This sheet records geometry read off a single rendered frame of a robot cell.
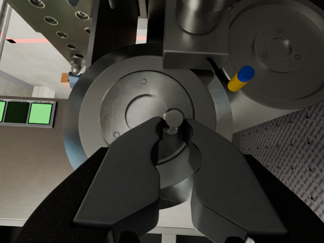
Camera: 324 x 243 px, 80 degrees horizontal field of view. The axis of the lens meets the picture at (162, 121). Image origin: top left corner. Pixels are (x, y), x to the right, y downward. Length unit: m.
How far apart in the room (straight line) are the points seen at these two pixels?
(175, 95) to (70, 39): 0.39
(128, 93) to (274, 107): 0.13
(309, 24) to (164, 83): 0.16
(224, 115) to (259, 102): 0.03
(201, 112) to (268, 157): 0.20
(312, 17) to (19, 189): 0.62
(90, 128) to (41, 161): 0.41
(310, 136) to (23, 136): 0.58
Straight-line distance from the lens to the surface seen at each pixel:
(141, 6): 0.52
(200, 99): 0.17
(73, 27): 0.48
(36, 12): 0.47
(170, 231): 0.53
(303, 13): 0.26
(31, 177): 0.59
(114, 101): 0.16
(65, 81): 3.54
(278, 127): 0.32
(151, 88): 0.16
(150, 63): 0.18
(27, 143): 0.60
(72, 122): 0.18
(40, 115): 0.58
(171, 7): 0.17
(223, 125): 0.18
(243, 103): 0.20
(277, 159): 0.32
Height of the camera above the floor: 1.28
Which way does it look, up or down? 11 degrees down
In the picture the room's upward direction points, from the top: 177 degrees counter-clockwise
